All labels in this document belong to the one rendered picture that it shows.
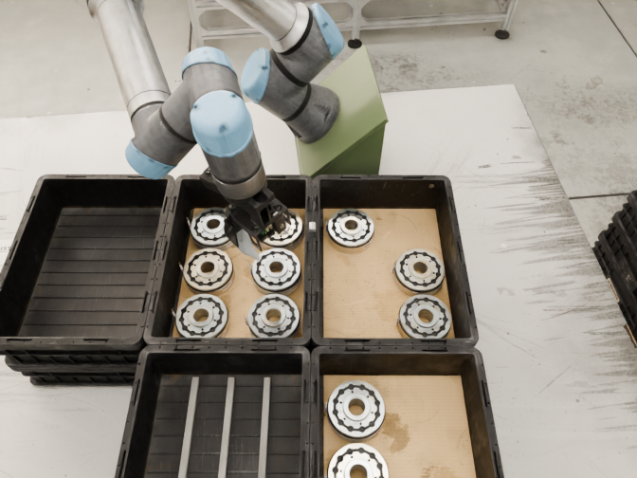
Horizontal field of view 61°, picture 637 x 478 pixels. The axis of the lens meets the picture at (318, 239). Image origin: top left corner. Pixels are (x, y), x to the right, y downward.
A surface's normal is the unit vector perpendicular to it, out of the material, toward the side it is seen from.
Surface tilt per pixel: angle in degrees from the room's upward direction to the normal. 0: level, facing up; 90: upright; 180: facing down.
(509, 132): 0
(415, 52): 0
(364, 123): 44
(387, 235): 0
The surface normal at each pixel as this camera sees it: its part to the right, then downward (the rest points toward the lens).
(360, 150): 0.14, 0.81
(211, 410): 0.00, -0.57
